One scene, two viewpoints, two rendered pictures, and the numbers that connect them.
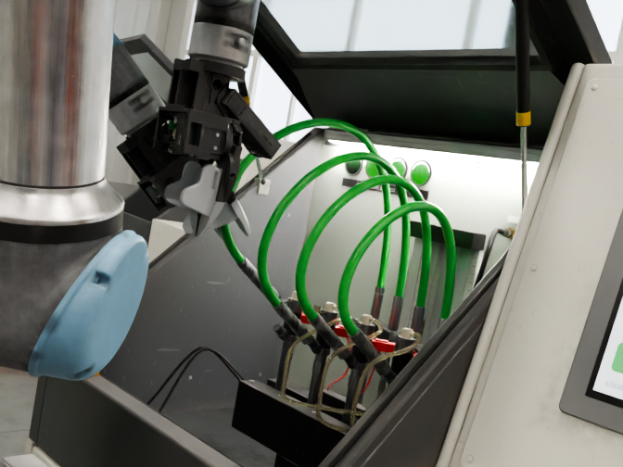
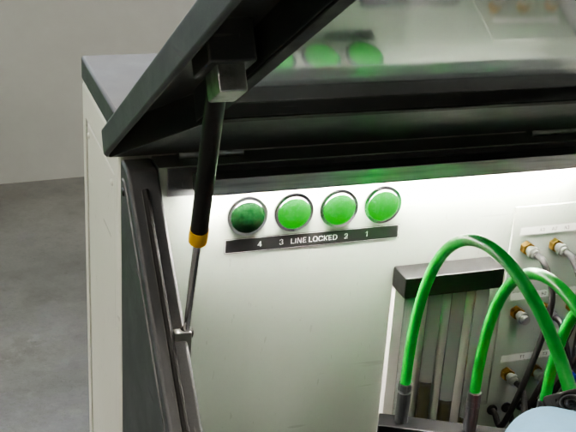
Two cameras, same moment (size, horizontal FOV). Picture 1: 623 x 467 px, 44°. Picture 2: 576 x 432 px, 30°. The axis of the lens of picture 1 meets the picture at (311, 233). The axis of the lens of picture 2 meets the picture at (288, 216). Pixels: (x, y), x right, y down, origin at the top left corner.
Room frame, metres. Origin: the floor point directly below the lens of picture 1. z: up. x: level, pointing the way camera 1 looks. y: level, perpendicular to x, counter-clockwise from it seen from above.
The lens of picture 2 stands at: (1.07, 1.03, 1.90)
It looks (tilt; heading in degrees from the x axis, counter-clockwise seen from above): 23 degrees down; 293
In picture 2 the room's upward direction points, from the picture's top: 3 degrees clockwise
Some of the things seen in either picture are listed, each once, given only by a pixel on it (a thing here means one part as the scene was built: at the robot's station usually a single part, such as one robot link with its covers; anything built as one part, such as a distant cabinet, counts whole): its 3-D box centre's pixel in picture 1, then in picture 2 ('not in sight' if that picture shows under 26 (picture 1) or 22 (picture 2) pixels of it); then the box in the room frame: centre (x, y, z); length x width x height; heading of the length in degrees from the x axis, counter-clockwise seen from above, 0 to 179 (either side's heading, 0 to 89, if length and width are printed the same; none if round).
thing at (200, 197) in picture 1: (199, 200); not in sight; (0.94, 0.14, 1.28); 0.06 x 0.03 x 0.09; 133
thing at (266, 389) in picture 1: (321, 458); not in sight; (1.16, -0.08, 0.91); 0.34 x 0.10 x 0.15; 43
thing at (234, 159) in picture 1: (222, 166); not in sight; (0.94, 0.12, 1.32); 0.05 x 0.02 x 0.09; 43
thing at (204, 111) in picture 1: (204, 113); not in sight; (0.94, 0.16, 1.38); 0.09 x 0.08 x 0.12; 133
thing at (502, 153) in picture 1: (429, 146); (405, 170); (1.43, -0.19, 1.43); 0.54 x 0.03 x 0.02; 43
